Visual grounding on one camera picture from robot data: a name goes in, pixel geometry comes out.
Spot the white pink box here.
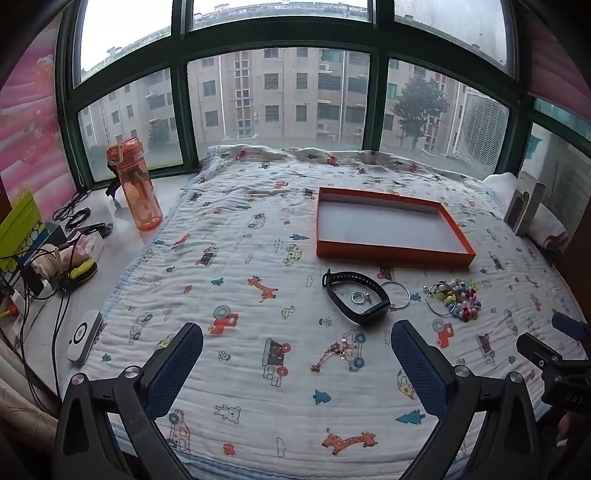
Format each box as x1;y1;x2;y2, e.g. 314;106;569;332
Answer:
69;230;105;260

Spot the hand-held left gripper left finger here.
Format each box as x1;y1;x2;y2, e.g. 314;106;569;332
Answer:
52;322;204;480

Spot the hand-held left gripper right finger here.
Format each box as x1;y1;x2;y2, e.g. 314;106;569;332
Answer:
390;320;550;480

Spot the white product box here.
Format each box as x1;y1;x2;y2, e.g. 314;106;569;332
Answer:
503;170;546;237

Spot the cartoon printed blanket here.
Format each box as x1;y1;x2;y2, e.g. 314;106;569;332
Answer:
99;144;591;480

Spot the pink cartoon poster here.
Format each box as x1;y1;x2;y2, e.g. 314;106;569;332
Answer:
0;14;75;222

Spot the orange cardboard tray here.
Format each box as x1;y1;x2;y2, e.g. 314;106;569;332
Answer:
316;186;476;268

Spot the long black cable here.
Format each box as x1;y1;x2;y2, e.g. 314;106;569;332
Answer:
18;258;71;416

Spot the green window frame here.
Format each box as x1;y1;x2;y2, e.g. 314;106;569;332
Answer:
55;0;591;185

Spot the black smart band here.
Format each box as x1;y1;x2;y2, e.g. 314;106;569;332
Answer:
322;269;391;326

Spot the white round-button device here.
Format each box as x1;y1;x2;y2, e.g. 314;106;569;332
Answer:
67;309;103;366

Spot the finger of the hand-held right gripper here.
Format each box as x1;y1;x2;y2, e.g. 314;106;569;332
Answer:
551;311;591;346
516;332;563;372

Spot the colourful candy bead bracelet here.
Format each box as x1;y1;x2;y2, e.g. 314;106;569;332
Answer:
445;288;482;322

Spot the silver hoop earring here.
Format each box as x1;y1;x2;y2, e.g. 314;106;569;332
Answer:
380;280;412;311
425;285;457;317

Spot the apartment building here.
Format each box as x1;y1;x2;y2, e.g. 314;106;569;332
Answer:
78;44;467;158

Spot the green tree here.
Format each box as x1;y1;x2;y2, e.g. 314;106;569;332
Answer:
392;76;451;149

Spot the black cable coil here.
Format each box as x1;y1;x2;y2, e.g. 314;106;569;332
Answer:
52;191;114;238

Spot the white louvred panel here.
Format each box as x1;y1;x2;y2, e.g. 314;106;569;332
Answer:
454;87;510;169

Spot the orange water bottle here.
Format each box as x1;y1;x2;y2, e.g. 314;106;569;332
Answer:
106;137;164;232

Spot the pastel bead bracelet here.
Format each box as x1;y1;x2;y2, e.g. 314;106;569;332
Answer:
436;278;478;301

